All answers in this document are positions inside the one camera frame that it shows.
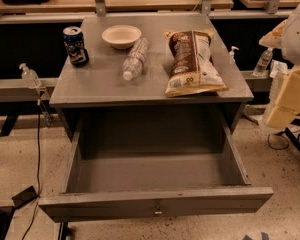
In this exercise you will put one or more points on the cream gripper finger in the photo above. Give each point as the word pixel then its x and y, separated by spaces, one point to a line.
pixel 289 95
pixel 280 117

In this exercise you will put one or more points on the blue pepsi can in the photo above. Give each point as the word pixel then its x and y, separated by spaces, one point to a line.
pixel 74 44

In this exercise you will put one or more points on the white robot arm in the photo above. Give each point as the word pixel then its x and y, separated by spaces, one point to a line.
pixel 286 37

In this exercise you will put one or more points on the grey open top drawer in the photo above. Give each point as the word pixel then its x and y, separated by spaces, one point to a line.
pixel 161 161

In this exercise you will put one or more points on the white packet on shelf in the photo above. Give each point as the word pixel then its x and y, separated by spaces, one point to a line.
pixel 277 67

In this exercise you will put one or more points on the water bottle on shelf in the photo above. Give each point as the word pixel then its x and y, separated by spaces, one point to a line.
pixel 263 62

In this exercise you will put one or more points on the small pump bottle right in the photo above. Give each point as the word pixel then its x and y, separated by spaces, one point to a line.
pixel 232 51

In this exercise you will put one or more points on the brown chip bag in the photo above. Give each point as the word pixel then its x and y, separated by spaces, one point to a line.
pixel 192 71

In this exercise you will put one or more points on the grey cabinet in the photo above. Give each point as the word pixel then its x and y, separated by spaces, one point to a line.
pixel 99 83

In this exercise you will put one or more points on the clear plastic water bottle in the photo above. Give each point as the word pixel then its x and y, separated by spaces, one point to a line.
pixel 134 62

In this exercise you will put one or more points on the white paper bowl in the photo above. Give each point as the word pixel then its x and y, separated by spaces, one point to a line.
pixel 121 36

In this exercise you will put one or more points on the wooden table background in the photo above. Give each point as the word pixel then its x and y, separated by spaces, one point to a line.
pixel 67 6

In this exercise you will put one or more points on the hand sanitizer bottle left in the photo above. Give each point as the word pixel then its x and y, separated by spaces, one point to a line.
pixel 29 77

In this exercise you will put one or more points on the black device on floor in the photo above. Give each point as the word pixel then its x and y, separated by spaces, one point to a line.
pixel 24 197

